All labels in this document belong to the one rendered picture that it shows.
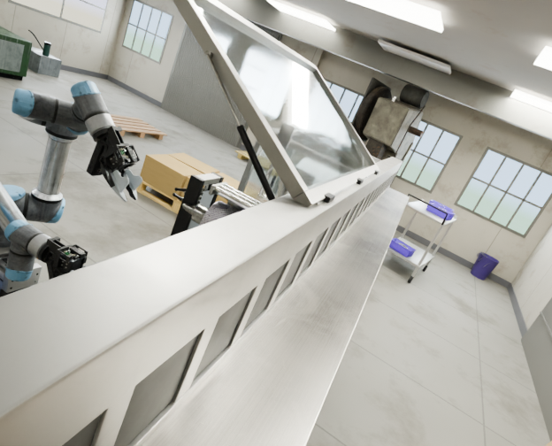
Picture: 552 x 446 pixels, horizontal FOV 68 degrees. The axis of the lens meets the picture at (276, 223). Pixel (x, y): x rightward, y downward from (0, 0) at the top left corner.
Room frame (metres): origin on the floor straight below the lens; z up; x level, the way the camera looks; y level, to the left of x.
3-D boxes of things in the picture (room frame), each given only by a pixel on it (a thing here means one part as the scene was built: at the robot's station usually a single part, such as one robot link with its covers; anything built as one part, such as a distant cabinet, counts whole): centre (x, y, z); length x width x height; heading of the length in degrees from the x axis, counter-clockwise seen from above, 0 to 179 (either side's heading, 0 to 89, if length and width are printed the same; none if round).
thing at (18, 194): (1.46, 1.04, 0.98); 0.13 x 0.12 x 0.14; 129
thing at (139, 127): (7.07, 3.12, 0.05); 1.20 x 0.86 x 0.11; 158
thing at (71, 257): (1.07, 0.56, 1.12); 0.12 x 0.08 x 0.09; 75
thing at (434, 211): (5.96, -2.01, 0.57); 1.19 x 0.69 x 1.13; 158
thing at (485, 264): (7.41, -3.83, 0.23); 0.40 x 0.36 x 0.46; 71
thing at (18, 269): (1.13, 0.72, 1.01); 0.11 x 0.08 x 0.11; 29
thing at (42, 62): (8.59, 6.10, 0.38); 0.79 x 0.63 x 0.76; 71
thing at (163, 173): (4.81, 1.04, 0.23); 1.33 x 0.96 x 0.46; 69
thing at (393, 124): (7.83, -1.19, 1.31); 1.35 x 1.23 x 2.63; 161
